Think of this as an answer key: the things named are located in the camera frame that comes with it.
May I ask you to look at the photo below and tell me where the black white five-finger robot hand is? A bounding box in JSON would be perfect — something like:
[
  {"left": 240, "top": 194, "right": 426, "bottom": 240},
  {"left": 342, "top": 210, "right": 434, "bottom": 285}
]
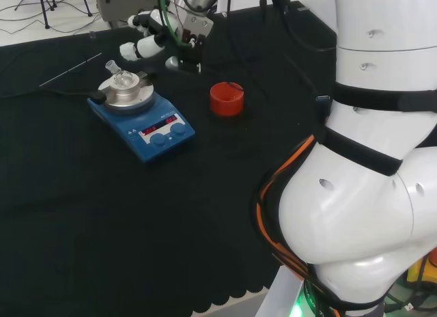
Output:
[{"left": 119, "top": 8, "right": 214, "bottom": 74}]

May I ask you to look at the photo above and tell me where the heater with blue base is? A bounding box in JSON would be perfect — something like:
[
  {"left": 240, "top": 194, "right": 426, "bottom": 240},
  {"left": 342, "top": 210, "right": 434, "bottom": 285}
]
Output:
[{"left": 87, "top": 70, "right": 197, "bottom": 165}]

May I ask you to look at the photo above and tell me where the grey equipment box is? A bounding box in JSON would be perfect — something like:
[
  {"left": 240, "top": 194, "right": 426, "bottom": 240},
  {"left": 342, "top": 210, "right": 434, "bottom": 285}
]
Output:
[{"left": 96, "top": 0, "right": 162, "bottom": 23}]

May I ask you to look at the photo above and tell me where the red ribbed plastic cup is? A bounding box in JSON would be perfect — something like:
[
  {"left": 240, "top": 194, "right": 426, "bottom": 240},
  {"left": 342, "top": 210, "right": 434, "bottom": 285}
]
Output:
[{"left": 209, "top": 81, "right": 245, "bottom": 118}]

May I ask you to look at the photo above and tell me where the clear round-bottom glass flask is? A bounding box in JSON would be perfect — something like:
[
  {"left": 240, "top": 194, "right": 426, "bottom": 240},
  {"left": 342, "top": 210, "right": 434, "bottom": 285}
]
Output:
[{"left": 104, "top": 59, "right": 135, "bottom": 89}]

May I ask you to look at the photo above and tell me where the thin glass rod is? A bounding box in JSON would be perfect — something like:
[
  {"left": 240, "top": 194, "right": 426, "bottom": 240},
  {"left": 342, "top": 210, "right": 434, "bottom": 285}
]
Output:
[{"left": 38, "top": 52, "right": 103, "bottom": 87}]

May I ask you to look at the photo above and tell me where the black tripod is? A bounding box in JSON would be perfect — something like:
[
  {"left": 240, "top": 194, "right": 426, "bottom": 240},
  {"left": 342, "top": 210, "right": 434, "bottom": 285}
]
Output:
[{"left": 16, "top": 0, "right": 94, "bottom": 30}]

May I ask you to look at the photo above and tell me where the black table cloth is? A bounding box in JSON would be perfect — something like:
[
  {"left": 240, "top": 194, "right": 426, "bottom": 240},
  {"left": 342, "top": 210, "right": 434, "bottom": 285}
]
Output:
[{"left": 0, "top": 0, "right": 339, "bottom": 317}]

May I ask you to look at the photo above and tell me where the yellow stop button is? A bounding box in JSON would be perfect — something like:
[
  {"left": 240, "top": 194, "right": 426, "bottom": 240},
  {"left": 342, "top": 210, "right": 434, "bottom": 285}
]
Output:
[{"left": 405, "top": 247, "right": 437, "bottom": 288}]

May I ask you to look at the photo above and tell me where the green robot cable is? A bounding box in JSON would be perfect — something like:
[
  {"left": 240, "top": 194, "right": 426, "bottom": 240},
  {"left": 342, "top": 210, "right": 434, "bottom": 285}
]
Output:
[{"left": 158, "top": 0, "right": 192, "bottom": 49}]

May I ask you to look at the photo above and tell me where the orange robot cable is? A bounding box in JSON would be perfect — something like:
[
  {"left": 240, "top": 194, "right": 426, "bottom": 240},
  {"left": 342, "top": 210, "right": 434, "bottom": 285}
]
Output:
[{"left": 256, "top": 135, "right": 315, "bottom": 265}]

